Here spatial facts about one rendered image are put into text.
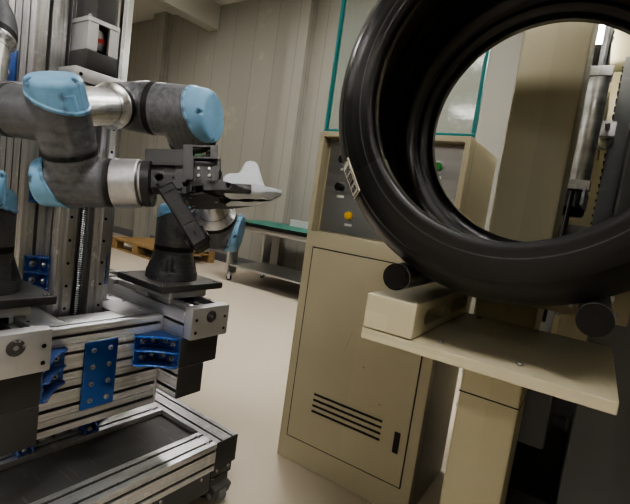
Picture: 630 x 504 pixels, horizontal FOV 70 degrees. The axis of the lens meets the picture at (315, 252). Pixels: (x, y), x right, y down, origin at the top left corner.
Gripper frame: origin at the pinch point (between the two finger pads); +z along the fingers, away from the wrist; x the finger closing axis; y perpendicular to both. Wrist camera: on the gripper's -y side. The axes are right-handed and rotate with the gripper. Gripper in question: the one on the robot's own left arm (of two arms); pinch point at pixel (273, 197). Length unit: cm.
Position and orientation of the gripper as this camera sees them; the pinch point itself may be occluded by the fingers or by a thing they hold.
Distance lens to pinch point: 72.8
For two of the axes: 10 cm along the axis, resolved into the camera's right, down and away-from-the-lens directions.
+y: -0.4, -9.7, 2.2
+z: 9.9, -0.1, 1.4
